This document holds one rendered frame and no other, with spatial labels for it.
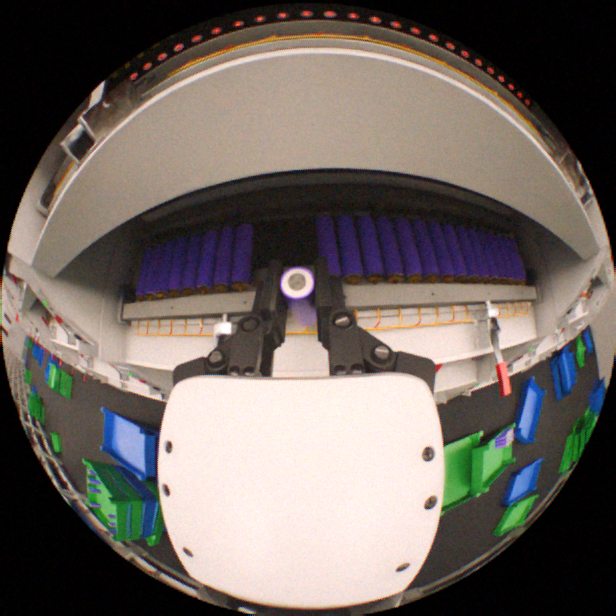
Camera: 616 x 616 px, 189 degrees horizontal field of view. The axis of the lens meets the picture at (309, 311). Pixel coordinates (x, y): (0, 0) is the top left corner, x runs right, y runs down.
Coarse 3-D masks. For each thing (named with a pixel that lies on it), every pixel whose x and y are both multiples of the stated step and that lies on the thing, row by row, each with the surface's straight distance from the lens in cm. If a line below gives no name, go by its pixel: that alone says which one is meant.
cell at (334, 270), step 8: (320, 216) 21; (328, 216) 21; (320, 224) 21; (328, 224) 21; (320, 232) 20; (328, 232) 20; (320, 240) 20; (328, 240) 20; (320, 248) 20; (328, 248) 19; (336, 248) 20; (320, 256) 19; (328, 256) 19; (336, 256) 19; (328, 264) 19; (336, 264) 19; (336, 272) 18
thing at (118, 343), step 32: (224, 192) 25; (448, 192) 29; (128, 224) 34; (224, 224) 26; (128, 256) 33; (128, 288) 31; (256, 288) 21; (544, 288) 38; (128, 320) 30; (384, 320) 20; (416, 320) 21; (448, 320) 23; (512, 320) 32; (544, 320) 38; (128, 352) 32; (160, 352) 26; (192, 352) 23; (288, 352) 19; (320, 352) 19; (416, 352) 21; (448, 352) 23; (480, 352) 26
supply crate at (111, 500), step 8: (88, 464) 88; (96, 464) 89; (96, 472) 85; (104, 472) 87; (104, 480) 83; (96, 488) 102; (104, 488) 93; (112, 488) 82; (88, 496) 104; (96, 496) 106; (104, 496) 96; (112, 496) 78; (120, 496) 80; (88, 504) 107; (104, 504) 101; (112, 504) 92; (120, 504) 79; (96, 512) 107; (104, 512) 106; (112, 512) 96; (120, 512) 82; (104, 520) 105; (112, 520) 102; (120, 520) 87; (112, 528) 103; (120, 528) 91; (112, 536) 98; (120, 536) 97
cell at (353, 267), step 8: (344, 216) 21; (344, 224) 21; (352, 224) 21; (344, 232) 20; (352, 232) 20; (344, 240) 20; (352, 240) 20; (344, 248) 20; (352, 248) 19; (344, 256) 19; (352, 256) 19; (360, 256) 20; (344, 264) 19; (352, 264) 19; (360, 264) 19; (344, 272) 19; (352, 272) 18; (360, 272) 19
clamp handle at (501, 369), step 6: (492, 330) 24; (492, 336) 25; (492, 342) 24; (498, 348) 25; (498, 354) 24; (498, 360) 24; (498, 366) 24; (504, 366) 24; (498, 372) 24; (504, 372) 24; (498, 378) 24; (504, 378) 24; (504, 384) 24; (504, 390) 24
